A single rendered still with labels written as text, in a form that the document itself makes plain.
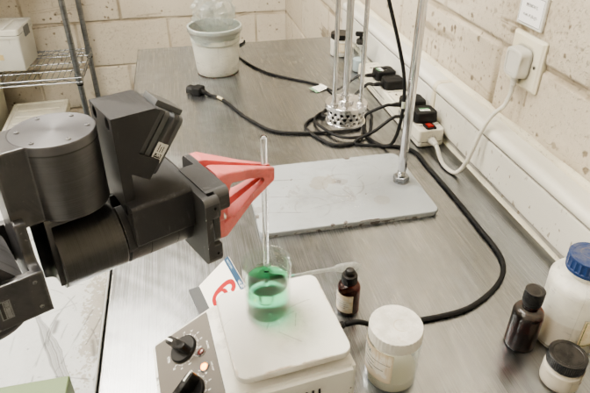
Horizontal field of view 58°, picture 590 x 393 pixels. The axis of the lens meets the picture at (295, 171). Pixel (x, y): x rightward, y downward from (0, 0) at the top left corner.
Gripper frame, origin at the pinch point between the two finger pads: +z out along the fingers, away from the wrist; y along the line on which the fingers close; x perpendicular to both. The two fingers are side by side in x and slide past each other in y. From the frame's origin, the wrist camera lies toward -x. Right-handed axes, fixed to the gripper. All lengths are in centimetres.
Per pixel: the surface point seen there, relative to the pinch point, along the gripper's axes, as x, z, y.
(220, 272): 22.5, 1.5, 12.9
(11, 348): 25.9, -24.0, 19.6
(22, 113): 83, 16, 227
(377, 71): 18, 65, 47
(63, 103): 83, 35, 227
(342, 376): 19.4, 1.7, -11.1
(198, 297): 25.0, -2.1, 12.8
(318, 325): 16.5, 2.2, -6.4
